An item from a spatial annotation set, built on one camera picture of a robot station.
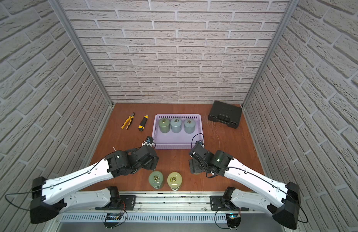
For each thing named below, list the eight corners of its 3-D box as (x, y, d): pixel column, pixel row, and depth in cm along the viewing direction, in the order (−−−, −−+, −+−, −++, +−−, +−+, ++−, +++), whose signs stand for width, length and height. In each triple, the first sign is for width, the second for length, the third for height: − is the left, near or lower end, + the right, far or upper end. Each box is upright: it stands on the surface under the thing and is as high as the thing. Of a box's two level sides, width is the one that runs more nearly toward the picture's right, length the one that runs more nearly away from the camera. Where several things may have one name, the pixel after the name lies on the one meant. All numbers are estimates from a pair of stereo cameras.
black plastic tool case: (206, 119, 112) (207, 114, 108) (215, 102, 124) (216, 97, 120) (235, 130, 106) (237, 125, 101) (241, 111, 118) (244, 106, 113)
